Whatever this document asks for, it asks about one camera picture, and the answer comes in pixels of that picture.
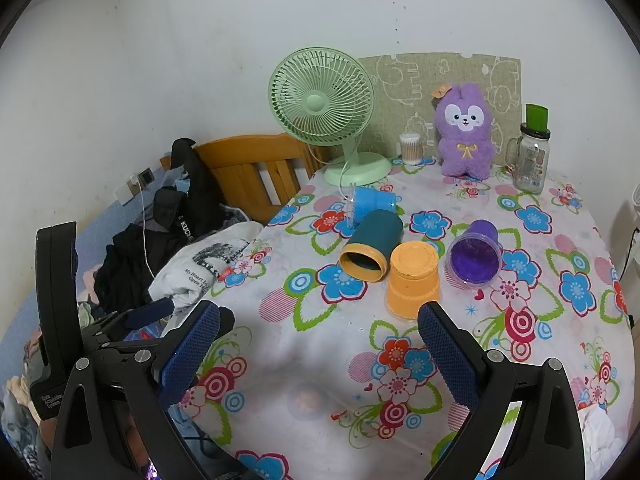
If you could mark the beige printed board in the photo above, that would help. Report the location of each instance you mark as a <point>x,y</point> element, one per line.
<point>400,85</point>

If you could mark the teal cup with yellow rim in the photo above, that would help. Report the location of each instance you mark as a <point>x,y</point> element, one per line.
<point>378,230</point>

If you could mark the green desk fan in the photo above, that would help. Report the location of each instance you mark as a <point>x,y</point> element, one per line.
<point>315,102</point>

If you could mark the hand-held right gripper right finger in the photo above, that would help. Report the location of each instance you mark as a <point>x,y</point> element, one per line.
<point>450,355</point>

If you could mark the blue cup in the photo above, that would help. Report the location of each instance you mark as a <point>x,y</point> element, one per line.
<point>375,200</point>

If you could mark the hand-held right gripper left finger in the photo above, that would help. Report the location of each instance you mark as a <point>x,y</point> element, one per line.
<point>187,355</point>

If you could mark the white printed shirt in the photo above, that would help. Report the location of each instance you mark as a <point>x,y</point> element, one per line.
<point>200,265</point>

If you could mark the purple plush bunny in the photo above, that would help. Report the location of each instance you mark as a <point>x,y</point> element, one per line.
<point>462,152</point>

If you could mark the light blue cloth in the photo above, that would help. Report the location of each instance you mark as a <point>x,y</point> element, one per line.
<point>181,186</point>

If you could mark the dark cloth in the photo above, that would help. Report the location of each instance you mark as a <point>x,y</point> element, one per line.
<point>125,265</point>

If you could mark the grey wall socket panel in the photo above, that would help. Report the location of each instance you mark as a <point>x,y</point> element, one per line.
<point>146,176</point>

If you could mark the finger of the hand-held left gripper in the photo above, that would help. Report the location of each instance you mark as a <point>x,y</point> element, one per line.
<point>228,321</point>
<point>150,311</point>

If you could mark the wooden chair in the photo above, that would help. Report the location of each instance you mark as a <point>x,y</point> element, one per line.
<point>250,172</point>

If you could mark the pile of clothes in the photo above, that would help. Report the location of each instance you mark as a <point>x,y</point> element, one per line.
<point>20,410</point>

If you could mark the glass mug jar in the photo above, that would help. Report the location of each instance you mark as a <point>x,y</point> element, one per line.
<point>532,170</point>

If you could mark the black bag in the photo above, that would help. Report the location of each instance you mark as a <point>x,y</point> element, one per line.
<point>192,210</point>

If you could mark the purple cup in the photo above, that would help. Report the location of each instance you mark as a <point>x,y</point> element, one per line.
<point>475,260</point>

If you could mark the orange cup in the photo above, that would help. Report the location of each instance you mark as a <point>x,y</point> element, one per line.
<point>412,280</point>

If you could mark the cotton swab container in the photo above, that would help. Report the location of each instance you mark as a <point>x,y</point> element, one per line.
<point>410,150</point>

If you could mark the floral tablecloth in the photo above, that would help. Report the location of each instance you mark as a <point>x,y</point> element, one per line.
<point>310,340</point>

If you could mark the green plastic cup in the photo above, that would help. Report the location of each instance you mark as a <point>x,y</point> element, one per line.
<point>536,117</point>

